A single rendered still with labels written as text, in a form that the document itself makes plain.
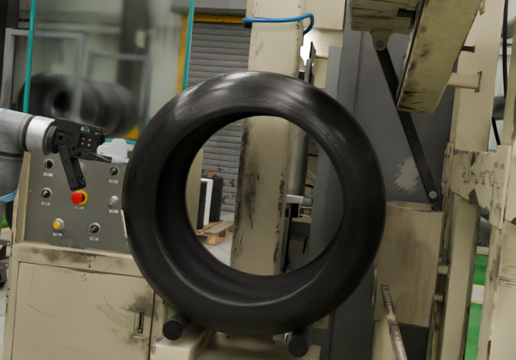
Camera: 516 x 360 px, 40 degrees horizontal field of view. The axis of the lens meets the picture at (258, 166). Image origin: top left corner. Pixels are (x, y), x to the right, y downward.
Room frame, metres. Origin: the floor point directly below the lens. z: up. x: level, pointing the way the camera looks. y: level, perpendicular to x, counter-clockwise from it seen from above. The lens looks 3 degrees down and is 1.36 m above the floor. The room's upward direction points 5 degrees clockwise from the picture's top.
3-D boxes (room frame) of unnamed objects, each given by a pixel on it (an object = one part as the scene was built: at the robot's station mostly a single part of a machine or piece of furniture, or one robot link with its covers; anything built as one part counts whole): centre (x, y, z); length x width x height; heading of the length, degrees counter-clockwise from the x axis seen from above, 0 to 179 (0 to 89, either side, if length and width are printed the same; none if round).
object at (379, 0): (1.53, -0.29, 1.71); 0.61 x 0.25 x 0.15; 173
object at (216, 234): (8.59, 0.69, 0.38); 1.20 x 0.80 x 0.76; 170
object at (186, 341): (1.71, 0.13, 0.84); 0.36 x 0.09 x 0.06; 173
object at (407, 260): (1.87, -0.41, 1.05); 0.20 x 0.15 x 0.30; 173
